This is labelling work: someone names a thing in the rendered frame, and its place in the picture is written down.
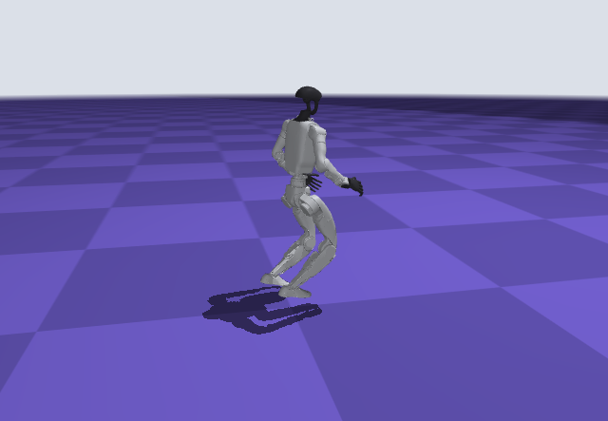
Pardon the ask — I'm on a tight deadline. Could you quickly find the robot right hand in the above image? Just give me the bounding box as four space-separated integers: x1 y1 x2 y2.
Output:
341 177 363 197

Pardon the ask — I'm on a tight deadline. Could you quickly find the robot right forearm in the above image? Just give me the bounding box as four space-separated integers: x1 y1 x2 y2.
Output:
324 159 349 188

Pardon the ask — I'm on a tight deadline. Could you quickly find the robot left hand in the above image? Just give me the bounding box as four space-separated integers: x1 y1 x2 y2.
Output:
303 173 322 192

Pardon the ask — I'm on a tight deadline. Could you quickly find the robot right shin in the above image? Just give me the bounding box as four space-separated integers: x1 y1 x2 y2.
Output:
288 244 336 290

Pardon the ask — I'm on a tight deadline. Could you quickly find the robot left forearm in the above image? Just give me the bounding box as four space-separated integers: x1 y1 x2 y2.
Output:
278 158 303 176

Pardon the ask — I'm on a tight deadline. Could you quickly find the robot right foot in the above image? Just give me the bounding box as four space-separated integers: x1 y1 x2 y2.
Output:
278 284 312 297

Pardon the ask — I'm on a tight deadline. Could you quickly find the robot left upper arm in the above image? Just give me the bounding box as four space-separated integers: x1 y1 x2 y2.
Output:
272 120 290 162

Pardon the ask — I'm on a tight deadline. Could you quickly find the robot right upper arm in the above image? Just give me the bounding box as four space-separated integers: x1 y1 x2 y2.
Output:
309 124 328 173

